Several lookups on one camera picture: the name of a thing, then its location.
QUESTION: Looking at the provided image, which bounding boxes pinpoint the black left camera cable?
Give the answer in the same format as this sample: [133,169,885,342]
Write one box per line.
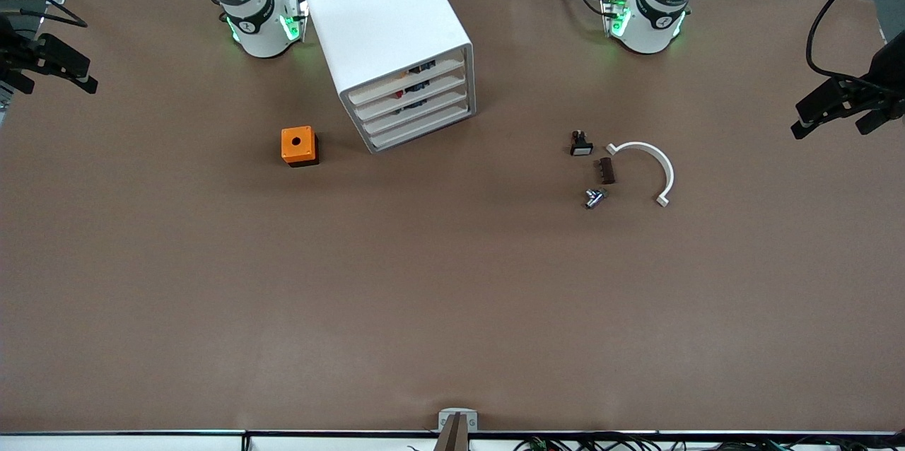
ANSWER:
[806,0,893,95]

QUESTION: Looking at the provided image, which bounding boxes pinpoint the black camera cable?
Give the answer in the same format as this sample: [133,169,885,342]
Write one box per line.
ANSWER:
[806,0,893,95]
[0,6,90,29]

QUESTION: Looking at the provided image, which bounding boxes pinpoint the tangled black cables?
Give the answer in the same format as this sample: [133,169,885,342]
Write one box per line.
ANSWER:
[513,433,905,451]

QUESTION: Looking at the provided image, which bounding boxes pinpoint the brown table mat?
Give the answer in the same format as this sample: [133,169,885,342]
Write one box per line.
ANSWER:
[0,0,905,434]

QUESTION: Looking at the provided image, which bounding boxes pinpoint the white tray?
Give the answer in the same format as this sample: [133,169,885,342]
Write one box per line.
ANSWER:
[361,90,469,135]

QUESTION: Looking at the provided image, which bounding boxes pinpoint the white curved bracket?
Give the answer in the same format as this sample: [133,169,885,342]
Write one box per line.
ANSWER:
[606,141,675,208]

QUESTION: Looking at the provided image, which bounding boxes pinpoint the orange button box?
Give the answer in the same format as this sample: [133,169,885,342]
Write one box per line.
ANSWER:
[281,126,320,168]

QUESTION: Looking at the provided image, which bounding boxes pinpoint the black right camera cable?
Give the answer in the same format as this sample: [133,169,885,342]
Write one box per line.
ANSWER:
[0,6,90,29]

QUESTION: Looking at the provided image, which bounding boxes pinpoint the white table edge rail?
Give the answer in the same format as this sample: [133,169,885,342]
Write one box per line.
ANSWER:
[0,430,905,451]

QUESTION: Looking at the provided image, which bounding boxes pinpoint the grey camera pole mount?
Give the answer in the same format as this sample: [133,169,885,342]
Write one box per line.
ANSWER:
[433,407,479,451]

